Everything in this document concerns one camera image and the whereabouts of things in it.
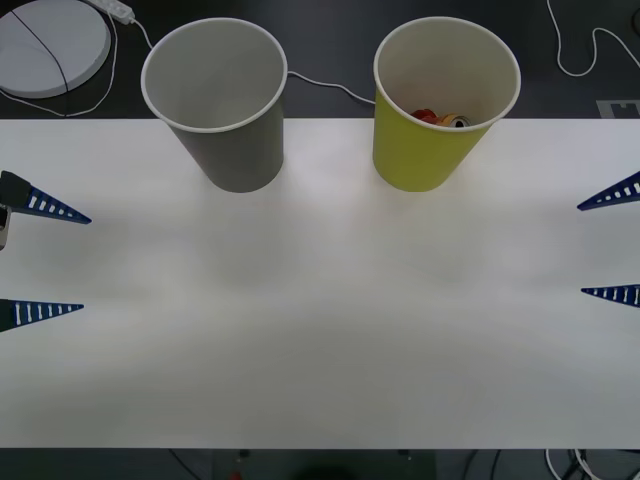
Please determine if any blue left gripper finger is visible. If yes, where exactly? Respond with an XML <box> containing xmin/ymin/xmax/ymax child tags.
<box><xmin>0</xmin><ymin>170</ymin><xmax>93</xmax><ymax>225</ymax></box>
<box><xmin>0</xmin><ymin>299</ymin><xmax>86</xmax><ymax>335</ymax></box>

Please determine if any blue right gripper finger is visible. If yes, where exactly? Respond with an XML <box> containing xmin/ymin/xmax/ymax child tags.
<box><xmin>576</xmin><ymin>170</ymin><xmax>640</xmax><ymax>212</ymax></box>
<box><xmin>580</xmin><ymin>283</ymin><xmax>640</xmax><ymax>309</ymax></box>

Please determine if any white round flat disc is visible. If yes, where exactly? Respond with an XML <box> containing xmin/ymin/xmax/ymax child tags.
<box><xmin>0</xmin><ymin>0</ymin><xmax>113</xmax><ymax>100</ymax></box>

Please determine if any yellow-green plastic waste bin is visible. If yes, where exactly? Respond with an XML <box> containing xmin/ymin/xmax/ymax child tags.
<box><xmin>372</xmin><ymin>16</ymin><xmax>522</xmax><ymax>194</ymax></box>

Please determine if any white power strip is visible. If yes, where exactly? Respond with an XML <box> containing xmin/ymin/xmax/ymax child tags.
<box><xmin>87</xmin><ymin>0</ymin><xmax>137</xmax><ymax>24</ymax></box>

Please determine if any grey plastic waste bin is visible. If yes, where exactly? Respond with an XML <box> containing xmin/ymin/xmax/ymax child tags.
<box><xmin>140</xmin><ymin>17</ymin><xmax>289</xmax><ymax>194</ymax></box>

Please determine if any grey flat frame piece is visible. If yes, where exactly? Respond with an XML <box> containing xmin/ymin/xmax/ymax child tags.
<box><xmin>595</xmin><ymin>99</ymin><xmax>640</xmax><ymax>120</ymax></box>

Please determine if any white wavy cable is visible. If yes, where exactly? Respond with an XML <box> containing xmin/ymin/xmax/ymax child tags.
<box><xmin>546</xmin><ymin>0</ymin><xmax>640</xmax><ymax>78</ymax></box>

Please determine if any thin black cable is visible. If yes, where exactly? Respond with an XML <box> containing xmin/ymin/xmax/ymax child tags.
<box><xmin>10</xmin><ymin>8</ymin><xmax>70</xmax><ymax>117</ymax></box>

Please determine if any thin white looped cable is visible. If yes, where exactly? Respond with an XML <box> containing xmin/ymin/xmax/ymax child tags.
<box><xmin>0</xmin><ymin>12</ymin><xmax>120</xmax><ymax>119</ymax></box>

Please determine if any white power strip cable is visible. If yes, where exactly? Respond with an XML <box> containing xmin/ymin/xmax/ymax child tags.
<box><xmin>130</xmin><ymin>17</ymin><xmax>377</xmax><ymax>107</ymax></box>

